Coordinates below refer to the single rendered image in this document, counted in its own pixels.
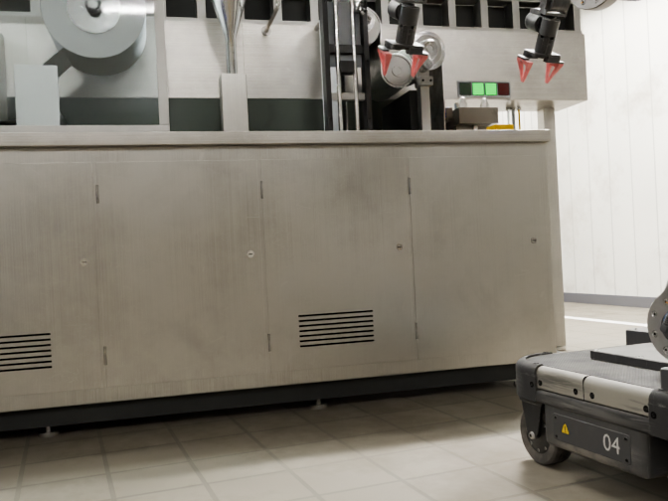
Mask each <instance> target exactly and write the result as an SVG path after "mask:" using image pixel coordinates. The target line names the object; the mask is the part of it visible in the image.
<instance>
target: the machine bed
mask: <svg viewBox="0 0 668 501"><path fill-rule="evenodd" d="M548 141H551V131H550V129H527V130H347V131H168V132H0V148H67V147H161V146H255V145H349V144H443V143H537V142H548Z"/></svg>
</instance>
